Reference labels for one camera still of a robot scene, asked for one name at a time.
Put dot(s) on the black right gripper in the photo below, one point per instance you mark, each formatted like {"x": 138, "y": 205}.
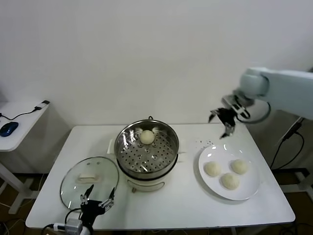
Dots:
{"x": 227, "y": 116}

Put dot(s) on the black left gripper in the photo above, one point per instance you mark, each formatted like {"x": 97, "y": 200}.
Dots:
{"x": 90, "y": 210}

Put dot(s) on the round glass pot lid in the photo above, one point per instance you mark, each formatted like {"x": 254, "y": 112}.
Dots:
{"x": 97, "y": 193}

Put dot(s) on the white steamed baozi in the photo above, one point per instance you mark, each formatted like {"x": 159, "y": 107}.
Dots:
{"x": 212, "y": 169}
{"x": 239, "y": 166}
{"x": 146, "y": 137}
{"x": 230, "y": 181}

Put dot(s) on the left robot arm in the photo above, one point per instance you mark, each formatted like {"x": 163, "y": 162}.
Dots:
{"x": 86, "y": 230}

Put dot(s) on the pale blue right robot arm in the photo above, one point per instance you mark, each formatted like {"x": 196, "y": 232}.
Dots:
{"x": 281, "y": 88}

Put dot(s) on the stainless steel steamer basket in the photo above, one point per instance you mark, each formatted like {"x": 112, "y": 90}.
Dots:
{"x": 151, "y": 156}

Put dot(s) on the cream electric cooker base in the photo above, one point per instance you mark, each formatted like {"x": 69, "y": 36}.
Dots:
{"x": 144, "y": 184}

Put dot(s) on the white round plate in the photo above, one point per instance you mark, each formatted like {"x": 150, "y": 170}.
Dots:
{"x": 234, "y": 193}

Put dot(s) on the white side table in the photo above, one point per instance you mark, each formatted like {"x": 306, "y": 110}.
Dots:
{"x": 22, "y": 122}

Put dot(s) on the small silver black adapter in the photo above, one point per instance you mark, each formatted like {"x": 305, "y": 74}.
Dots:
{"x": 41, "y": 105}

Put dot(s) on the blue computer mouse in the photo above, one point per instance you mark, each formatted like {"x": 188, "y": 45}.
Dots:
{"x": 9, "y": 128}

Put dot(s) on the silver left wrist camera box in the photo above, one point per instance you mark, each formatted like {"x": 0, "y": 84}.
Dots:
{"x": 73, "y": 225}

